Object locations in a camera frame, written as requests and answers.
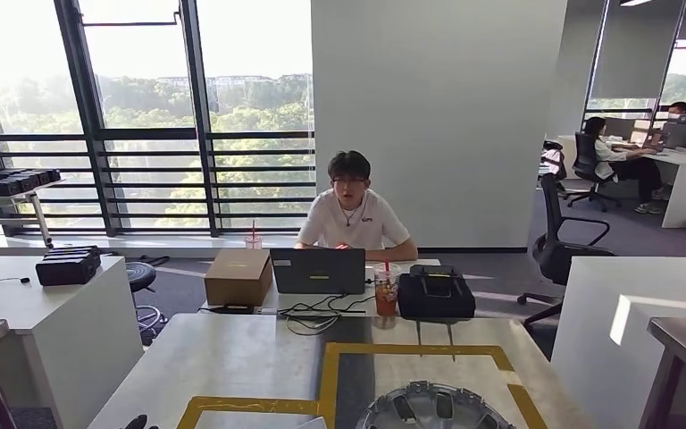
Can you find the steel workbench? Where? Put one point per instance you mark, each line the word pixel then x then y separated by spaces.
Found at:
pixel 219 361

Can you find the small black case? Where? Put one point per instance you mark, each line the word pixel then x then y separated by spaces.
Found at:
pixel 69 269

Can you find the grey roller blind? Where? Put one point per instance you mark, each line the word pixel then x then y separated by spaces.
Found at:
pixel 633 50

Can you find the iced drink plastic cup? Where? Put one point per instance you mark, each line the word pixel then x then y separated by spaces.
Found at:
pixel 386 296

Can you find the person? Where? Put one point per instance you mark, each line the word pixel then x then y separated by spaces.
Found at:
pixel 678 111
pixel 352 216
pixel 606 154

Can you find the clear plastic cup with straw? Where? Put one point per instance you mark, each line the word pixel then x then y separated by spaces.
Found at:
pixel 253 241

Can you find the black round seat stool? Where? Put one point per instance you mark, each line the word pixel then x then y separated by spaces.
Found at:
pixel 140 275

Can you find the black office chair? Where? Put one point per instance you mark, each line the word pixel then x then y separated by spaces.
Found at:
pixel 584 154
pixel 562 254

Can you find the large yellow tape square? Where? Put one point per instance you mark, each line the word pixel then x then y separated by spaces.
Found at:
pixel 329 385

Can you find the small yellow tape square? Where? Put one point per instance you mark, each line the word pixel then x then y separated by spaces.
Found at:
pixel 248 406

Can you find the black battery pack row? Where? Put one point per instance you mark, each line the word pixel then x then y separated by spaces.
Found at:
pixel 8 182

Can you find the chair draped with clothes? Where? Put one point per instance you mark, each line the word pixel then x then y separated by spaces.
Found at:
pixel 552 163

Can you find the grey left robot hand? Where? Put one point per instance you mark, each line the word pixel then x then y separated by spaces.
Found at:
pixel 137 424

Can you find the cardboard box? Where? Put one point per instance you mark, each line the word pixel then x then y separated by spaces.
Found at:
pixel 238 278

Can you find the silver wheel hubcap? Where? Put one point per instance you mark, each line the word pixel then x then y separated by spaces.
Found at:
pixel 432 411

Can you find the black window railing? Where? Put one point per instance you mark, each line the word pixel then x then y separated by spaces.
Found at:
pixel 153 135

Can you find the grey laptop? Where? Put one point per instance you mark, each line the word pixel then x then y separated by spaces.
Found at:
pixel 318 272

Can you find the white metal shelf table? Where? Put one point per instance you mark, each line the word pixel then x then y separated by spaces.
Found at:
pixel 0 201

